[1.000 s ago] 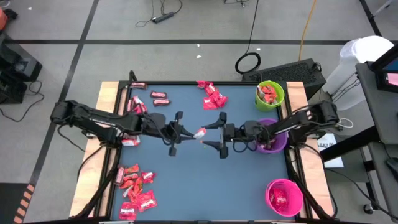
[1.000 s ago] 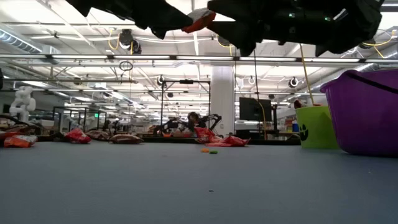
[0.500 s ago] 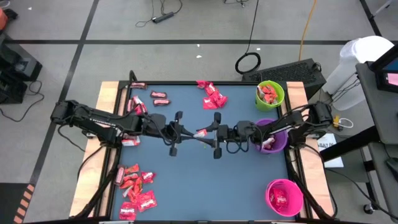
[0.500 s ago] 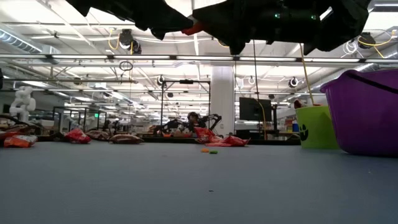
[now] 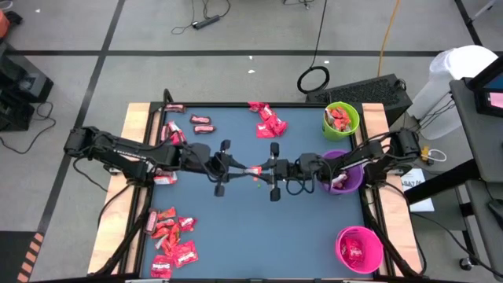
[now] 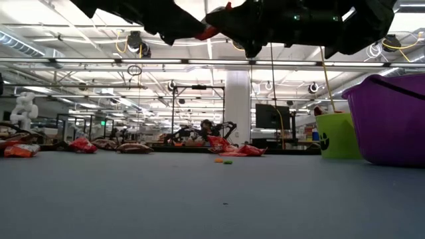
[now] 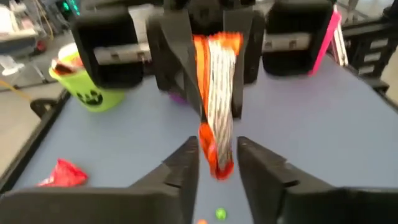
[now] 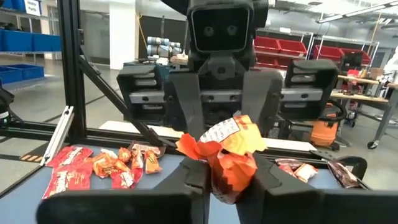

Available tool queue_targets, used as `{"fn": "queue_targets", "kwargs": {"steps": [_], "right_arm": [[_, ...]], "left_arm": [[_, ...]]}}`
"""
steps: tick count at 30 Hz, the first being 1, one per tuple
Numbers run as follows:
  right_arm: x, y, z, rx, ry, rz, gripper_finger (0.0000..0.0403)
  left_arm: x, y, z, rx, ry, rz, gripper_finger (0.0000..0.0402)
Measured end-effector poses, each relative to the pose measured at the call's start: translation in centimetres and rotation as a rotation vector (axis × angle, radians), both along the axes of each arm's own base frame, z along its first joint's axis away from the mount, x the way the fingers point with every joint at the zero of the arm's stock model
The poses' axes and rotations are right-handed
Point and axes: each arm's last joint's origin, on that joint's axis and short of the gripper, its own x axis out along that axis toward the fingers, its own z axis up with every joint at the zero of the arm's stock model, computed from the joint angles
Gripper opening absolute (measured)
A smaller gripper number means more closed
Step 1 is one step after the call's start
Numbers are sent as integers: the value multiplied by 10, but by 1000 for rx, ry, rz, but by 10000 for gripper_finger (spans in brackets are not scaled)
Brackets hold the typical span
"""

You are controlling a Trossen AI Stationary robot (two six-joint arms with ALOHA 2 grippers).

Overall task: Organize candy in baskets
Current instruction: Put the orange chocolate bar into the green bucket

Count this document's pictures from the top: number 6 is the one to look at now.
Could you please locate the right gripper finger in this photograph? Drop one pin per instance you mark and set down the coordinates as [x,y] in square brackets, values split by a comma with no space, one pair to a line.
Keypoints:
[254,5]
[232,21]

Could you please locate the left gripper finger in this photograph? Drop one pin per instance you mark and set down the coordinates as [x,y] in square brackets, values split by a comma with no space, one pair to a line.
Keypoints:
[189,16]
[192,31]

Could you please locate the red Skittles candy pack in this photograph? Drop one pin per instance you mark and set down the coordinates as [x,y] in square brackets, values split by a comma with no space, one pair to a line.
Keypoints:
[217,142]
[232,153]
[252,150]

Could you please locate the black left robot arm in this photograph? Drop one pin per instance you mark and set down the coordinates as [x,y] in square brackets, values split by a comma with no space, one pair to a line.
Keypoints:
[109,10]

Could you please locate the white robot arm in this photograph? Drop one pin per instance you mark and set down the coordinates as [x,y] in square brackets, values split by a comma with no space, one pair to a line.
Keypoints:
[25,109]

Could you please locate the green loose candy piece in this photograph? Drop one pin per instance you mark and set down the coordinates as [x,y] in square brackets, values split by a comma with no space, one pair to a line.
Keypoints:
[228,162]

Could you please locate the black round ceiling reel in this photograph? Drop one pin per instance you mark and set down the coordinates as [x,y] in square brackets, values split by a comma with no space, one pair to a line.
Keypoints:
[308,87]
[170,87]

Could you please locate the white pillar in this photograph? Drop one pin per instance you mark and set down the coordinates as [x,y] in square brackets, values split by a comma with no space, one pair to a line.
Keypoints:
[237,99]

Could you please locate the person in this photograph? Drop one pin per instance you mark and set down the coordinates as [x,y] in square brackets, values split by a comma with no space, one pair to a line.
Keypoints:
[206,125]

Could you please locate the black background monitor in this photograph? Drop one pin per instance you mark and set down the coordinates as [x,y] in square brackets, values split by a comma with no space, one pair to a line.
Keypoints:
[270,116]

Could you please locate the black background robot rig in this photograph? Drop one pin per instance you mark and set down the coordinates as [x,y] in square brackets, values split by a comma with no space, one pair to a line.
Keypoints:
[186,134]

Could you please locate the colourful box stack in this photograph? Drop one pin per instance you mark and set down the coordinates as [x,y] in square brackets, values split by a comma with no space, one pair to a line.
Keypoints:
[313,134]

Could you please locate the green plastic basket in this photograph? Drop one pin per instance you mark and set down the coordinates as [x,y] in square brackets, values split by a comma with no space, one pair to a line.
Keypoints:
[338,139]

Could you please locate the purple plastic basket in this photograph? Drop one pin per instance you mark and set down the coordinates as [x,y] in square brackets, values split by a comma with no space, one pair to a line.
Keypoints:
[391,132]

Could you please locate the black gantry frame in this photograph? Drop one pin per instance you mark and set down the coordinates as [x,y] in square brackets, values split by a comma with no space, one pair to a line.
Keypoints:
[199,87]

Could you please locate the black frame enclosure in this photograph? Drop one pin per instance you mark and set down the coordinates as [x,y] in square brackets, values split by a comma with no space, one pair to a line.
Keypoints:
[83,115]

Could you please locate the silver air duct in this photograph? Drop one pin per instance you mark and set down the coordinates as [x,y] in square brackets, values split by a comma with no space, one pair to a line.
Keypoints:
[20,44]

